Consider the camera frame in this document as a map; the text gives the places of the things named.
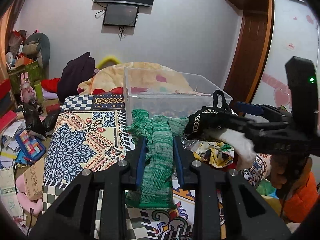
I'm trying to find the grey plush toy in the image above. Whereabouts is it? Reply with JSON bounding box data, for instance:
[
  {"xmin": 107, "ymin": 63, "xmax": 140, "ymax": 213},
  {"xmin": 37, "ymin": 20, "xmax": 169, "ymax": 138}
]
[{"xmin": 22, "ymin": 33, "xmax": 50, "ymax": 68}]

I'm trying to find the green knitted cloth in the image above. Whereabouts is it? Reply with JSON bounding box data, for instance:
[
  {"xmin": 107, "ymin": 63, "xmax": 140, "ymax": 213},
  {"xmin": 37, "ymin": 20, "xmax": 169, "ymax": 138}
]
[{"xmin": 125, "ymin": 109, "xmax": 189, "ymax": 210}]

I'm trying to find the pink rabbit plush toy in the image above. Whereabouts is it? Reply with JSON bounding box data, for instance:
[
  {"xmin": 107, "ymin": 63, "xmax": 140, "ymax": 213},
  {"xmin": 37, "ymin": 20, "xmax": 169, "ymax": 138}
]
[{"xmin": 20, "ymin": 72, "xmax": 36, "ymax": 103}]

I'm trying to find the cream drawstring pouch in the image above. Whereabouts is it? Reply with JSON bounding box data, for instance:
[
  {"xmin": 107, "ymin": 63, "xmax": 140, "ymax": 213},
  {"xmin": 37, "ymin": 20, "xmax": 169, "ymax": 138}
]
[{"xmin": 206, "ymin": 129, "xmax": 256, "ymax": 170}]

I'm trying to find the person hand holding gripper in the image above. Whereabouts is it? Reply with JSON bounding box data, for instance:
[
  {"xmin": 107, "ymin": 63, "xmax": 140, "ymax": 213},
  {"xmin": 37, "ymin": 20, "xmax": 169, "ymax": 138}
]
[{"xmin": 270, "ymin": 155, "xmax": 312, "ymax": 191}]

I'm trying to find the peach floral blanket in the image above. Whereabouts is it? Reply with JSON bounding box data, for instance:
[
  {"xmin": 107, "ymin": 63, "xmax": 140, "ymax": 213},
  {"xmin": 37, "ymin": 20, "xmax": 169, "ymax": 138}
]
[{"xmin": 77, "ymin": 62, "xmax": 194, "ymax": 95}]

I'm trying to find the small black wall monitor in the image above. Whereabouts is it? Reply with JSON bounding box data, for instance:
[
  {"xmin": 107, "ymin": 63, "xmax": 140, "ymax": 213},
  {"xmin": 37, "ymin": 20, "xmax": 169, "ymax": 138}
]
[{"xmin": 103, "ymin": 4, "xmax": 139, "ymax": 27}]

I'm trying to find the red box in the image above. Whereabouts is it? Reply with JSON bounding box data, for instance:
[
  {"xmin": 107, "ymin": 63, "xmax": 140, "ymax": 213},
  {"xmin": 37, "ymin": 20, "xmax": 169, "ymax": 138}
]
[{"xmin": 0, "ymin": 79, "xmax": 11, "ymax": 101}]

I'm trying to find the floral patterned cloth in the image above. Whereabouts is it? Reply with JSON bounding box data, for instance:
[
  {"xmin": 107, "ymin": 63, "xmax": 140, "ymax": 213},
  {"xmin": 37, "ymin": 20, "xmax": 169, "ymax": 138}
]
[{"xmin": 189, "ymin": 140, "xmax": 234, "ymax": 168}]

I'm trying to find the yellow fuzzy hoop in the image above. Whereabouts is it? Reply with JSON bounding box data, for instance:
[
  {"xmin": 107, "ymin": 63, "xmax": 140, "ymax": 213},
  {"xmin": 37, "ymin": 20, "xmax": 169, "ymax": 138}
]
[{"xmin": 96, "ymin": 55, "xmax": 121, "ymax": 70}]

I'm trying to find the clear plastic storage bin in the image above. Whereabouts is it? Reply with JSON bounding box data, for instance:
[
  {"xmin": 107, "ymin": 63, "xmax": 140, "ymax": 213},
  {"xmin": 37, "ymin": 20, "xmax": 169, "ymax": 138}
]
[{"xmin": 123, "ymin": 72, "xmax": 220, "ymax": 125}]

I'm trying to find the green cardboard box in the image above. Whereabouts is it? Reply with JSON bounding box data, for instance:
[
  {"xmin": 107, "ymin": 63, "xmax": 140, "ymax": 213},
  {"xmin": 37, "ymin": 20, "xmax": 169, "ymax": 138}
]
[{"xmin": 7, "ymin": 60, "xmax": 47, "ymax": 93}]

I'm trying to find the black strap bag gold chain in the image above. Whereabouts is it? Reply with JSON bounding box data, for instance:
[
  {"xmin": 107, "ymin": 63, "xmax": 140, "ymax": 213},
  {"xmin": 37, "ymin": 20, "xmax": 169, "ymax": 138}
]
[{"xmin": 184, "ymin": 89, "xmax": 241, "ymax": 140}]

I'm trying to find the dark purple garment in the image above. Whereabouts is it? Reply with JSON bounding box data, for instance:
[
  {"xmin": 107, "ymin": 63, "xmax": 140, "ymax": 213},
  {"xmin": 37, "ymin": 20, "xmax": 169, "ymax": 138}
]
[{"xmin": 57, "ymin": 52, "xmax": 95, "ymax": 102}]

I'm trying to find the patterned bed cover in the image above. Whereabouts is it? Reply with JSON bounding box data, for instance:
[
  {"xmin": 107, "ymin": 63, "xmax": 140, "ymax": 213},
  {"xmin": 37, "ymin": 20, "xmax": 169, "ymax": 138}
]
[{"xmin": 41, "ymin": 93, "xmax": 273, "ymax": 240}]

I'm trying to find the brown wooden door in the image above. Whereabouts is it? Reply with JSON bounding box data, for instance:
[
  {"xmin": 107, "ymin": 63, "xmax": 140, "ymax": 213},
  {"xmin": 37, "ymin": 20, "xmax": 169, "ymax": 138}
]
[{"xmin": 224, "ymin": 0, "xmax": 272, "ymax": 106}]

